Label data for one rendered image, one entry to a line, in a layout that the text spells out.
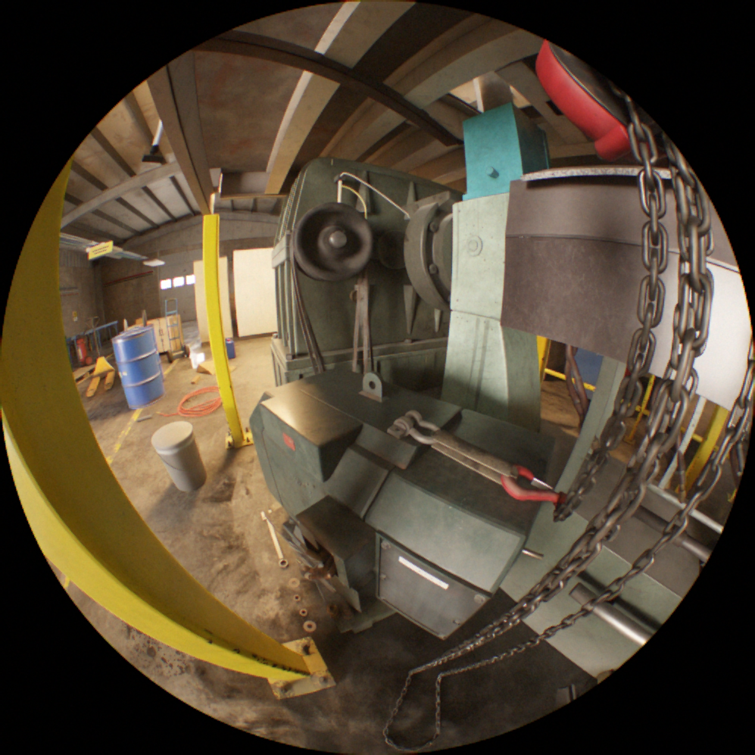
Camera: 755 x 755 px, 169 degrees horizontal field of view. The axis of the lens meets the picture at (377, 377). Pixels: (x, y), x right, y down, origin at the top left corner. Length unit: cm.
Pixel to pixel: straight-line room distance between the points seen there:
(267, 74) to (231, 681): 222
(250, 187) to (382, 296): 135
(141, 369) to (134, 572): 319
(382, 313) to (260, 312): 506
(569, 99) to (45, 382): 44
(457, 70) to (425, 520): 110
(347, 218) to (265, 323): 528
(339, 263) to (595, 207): 81
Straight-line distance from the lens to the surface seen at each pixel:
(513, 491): 42
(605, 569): 89
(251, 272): 605
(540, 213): 79
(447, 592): 46
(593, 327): 69
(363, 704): 114
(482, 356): 92
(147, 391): 349
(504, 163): 96
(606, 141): 26
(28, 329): 24
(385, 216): 120
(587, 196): 77
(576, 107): 26
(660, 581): 90
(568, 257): 72
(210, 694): 130
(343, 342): 110
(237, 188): 206
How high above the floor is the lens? 114
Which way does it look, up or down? 21 degrees down
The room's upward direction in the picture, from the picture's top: 1 degrees clockwise
